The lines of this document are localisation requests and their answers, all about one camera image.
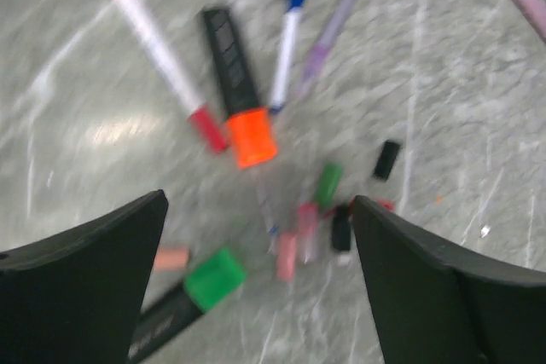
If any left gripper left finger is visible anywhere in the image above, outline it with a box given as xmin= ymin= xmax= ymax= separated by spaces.
xmin=1 ymin=190 xmax=168 ymax=363

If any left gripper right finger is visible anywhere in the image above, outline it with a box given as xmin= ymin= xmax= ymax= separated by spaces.
xmin=352 ymin=196 xmax=545 ymax=364

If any peach pen cap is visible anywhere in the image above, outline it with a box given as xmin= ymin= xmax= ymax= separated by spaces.
xmin=153 ymin=247 xmax=191 ymax=271

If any small red cap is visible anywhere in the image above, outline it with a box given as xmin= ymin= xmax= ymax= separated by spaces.
xmin=322 ymin=199 xmax=396 ymax=217

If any pink pen cap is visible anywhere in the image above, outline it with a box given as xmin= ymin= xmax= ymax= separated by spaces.
xmin=276 ymin=232 xmax=297 ymax=282

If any green marker cap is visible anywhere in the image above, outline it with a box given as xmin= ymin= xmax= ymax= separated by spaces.
xmin=313 ymin=162 xmax=344 ymax=209

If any white pen pink tip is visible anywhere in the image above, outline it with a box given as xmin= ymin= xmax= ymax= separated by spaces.
xmin=511 ymin=0 xmax=546 ymax=42

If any purple pen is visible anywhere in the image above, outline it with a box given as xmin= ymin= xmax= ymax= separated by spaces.
xmin=294 ymin=0 xmax=357 ymax=99

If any green cap black highlighter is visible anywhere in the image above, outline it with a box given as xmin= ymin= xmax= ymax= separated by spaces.
xmin=127 ymin=248 xmax=247 ymax=363

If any red cap white marker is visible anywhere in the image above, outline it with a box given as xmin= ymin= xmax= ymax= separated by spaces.
xmin=113 ymin=0 xmax=229 ymax=153

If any orange cap black highlighter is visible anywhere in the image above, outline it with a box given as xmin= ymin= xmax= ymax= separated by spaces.
xmin=200 ymin=6 xmax=277 ymax=169

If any blue cap white marker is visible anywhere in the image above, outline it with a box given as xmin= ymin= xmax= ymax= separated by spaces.
xmin=268 ymin=0 xmax=306 ymax=115

